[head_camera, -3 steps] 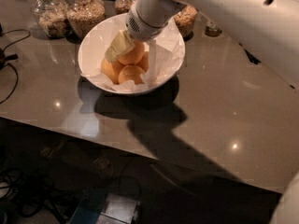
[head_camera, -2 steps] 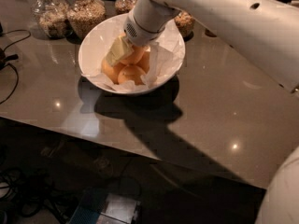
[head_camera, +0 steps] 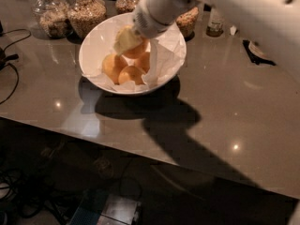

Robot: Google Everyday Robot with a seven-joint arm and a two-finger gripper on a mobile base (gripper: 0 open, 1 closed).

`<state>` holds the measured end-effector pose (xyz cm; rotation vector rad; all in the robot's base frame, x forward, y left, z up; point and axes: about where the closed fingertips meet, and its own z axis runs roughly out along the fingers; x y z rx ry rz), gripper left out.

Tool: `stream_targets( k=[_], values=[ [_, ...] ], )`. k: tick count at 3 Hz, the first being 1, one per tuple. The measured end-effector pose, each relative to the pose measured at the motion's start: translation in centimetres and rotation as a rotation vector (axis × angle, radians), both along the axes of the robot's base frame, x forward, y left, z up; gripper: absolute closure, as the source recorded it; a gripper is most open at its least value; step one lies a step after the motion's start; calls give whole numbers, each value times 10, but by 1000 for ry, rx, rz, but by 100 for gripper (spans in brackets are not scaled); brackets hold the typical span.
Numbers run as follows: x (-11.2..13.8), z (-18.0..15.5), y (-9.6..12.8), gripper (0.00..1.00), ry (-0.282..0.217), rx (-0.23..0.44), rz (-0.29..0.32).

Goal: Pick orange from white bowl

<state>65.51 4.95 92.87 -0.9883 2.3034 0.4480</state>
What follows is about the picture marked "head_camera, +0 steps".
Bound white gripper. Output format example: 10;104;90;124
113;0;200;55

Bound orange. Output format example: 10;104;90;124
123;38;149;59
134;52;150;73
118;66;144;85
102;53;128;84

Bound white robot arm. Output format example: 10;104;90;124
129;0;300;225

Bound white ceramic bowl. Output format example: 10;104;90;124
78;11;188;96

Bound white paper napkin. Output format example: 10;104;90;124
82;16;187;94

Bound left glass cereal jar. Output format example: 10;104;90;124
32;0;73;38

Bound clear glass bottle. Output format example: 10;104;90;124
206;7;224;38

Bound white card stand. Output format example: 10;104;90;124
230;25;237;36

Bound stack of white plates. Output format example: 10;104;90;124
248;41;268;60

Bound silver box on floor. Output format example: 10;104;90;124
67;192;142;225

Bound black cable on table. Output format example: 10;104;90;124
0;29;32;106

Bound black cables on floor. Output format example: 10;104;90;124
0;167;74;225

